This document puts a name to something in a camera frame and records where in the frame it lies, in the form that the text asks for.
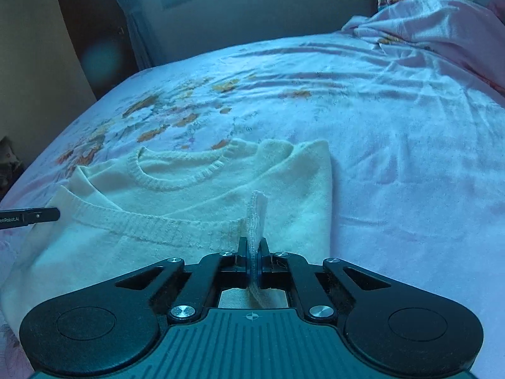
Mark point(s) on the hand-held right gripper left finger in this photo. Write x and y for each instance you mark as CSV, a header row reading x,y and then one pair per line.
x,y
245,262

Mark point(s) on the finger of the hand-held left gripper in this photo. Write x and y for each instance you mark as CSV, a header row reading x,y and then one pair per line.
x,y
35,216

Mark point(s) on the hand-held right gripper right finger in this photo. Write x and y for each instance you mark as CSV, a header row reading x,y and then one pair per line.
x,y
261,262

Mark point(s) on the cream knit sweater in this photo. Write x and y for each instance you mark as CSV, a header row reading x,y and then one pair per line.
x,y
177,213

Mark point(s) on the patterned cloth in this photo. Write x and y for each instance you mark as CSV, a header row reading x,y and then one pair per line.
x,y
8,166

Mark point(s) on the bed with floral sheet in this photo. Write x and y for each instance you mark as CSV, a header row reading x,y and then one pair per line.
x,y
394,146

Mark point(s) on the grey curtain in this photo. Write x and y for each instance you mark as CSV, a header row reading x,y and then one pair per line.
x,y
134,27

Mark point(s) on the dark wooden door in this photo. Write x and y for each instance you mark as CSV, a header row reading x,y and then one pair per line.
x,y
90,8

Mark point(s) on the pink blanket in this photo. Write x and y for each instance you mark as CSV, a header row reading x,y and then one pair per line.
x,y
434,23

